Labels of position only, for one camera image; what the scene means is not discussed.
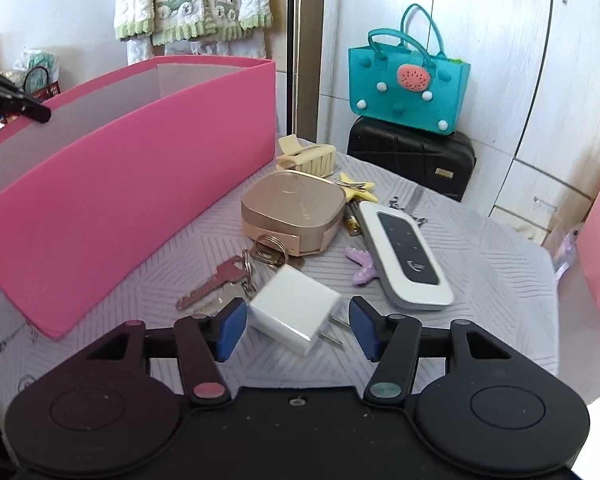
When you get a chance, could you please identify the black suitcase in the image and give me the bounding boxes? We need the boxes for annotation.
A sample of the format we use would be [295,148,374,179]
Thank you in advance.
[347,116,477,203]

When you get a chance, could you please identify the rose gold square case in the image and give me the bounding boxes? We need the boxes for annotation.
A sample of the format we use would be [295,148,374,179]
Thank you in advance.
[241,170,345,256]

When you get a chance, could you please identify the white wardrobe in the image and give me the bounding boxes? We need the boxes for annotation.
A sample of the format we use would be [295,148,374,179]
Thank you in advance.
[300,0,600,246]

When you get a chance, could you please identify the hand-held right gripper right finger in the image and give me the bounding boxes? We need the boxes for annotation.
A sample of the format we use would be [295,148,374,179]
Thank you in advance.
[348,296,512,406]

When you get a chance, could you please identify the white and black router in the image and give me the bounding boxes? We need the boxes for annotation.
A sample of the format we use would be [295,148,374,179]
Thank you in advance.
[355,201,455,313]

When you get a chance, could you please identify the white charger plug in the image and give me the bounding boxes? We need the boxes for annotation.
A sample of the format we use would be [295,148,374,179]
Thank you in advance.
[248,265,351,356]

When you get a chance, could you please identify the yellow star hair clip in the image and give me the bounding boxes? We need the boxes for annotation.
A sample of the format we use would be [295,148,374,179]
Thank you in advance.
[334,171,376,202]

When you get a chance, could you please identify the purple starfish hair clip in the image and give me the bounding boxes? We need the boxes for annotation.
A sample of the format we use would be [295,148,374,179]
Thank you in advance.
[344,246,381,287]

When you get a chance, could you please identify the teal felt handbag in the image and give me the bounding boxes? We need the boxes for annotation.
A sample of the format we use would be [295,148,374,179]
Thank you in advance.
[348,4,471,136]

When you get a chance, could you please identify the crumpled clear plastic bag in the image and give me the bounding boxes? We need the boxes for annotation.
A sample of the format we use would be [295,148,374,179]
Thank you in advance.
[12,49,61,86]

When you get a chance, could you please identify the black tripod stand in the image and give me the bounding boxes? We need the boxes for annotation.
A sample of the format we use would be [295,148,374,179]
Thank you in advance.
[286,0,302,138]

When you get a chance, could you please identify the bunch of keys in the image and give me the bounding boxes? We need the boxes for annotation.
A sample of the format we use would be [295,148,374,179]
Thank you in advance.
[175,234,306,313]

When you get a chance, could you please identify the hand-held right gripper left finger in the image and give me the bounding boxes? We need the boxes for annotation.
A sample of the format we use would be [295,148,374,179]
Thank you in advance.
[86,297,249,408]

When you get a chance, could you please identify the small white trinket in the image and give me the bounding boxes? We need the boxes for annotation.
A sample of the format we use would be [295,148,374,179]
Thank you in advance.
[554,227,583,281]

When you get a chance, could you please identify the pink cardboard shoe box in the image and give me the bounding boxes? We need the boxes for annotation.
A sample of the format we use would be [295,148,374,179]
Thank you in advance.
[0,55,277,341]

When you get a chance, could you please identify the gold cylindrical battery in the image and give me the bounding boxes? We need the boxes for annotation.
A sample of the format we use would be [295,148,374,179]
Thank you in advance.
[344,199,363,237]

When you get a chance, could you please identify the cream claw hair clip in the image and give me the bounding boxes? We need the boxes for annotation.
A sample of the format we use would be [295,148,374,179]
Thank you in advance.
[275,135,337,178]

